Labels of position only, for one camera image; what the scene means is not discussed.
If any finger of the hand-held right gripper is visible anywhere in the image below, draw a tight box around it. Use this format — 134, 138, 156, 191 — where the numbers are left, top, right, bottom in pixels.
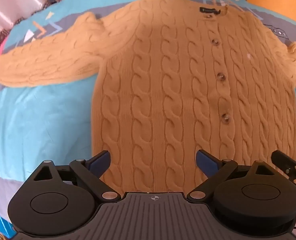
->
271, 150, 296, 198

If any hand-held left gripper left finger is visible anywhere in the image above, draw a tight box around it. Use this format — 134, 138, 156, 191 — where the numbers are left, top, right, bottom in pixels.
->
33, 150, 121, 203

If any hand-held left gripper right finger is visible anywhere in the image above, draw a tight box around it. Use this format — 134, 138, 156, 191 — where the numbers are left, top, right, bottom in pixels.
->
187, 149, 275, 203

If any tan cable-knit cardigan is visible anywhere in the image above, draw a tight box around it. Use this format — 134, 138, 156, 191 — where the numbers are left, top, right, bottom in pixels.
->
0, 0, 296, 193

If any blue printed bedsheet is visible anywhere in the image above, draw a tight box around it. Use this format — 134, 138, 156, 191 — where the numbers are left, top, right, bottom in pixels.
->
0, 0, 296, 240

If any white pleated curtain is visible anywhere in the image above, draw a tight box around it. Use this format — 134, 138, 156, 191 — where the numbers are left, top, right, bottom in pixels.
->
0, 0, 84, 55

